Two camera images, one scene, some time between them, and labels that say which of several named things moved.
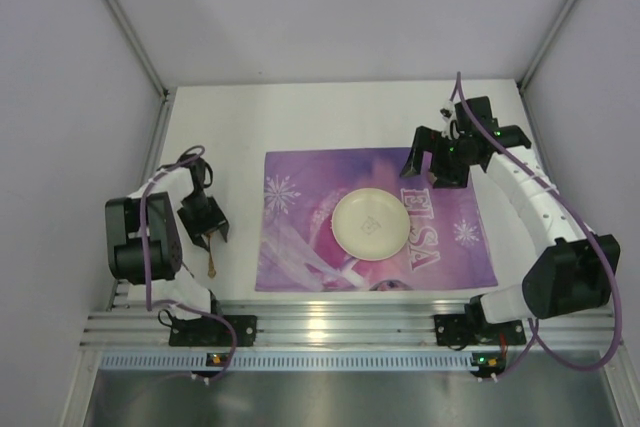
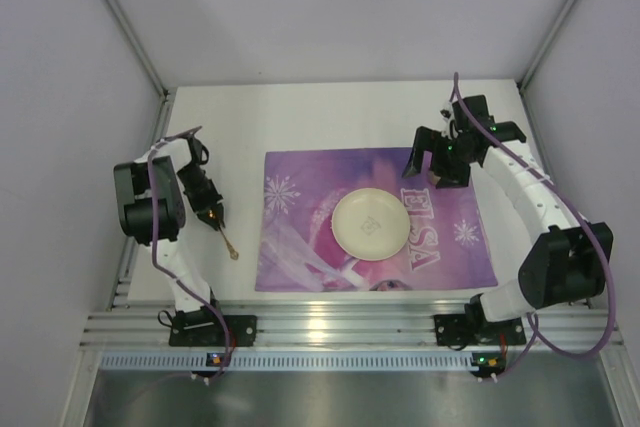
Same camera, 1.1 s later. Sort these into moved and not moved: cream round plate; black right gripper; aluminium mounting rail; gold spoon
Moved: gold spoon
Not moved: aluminium mounting rail; black right gripper; cream round plate
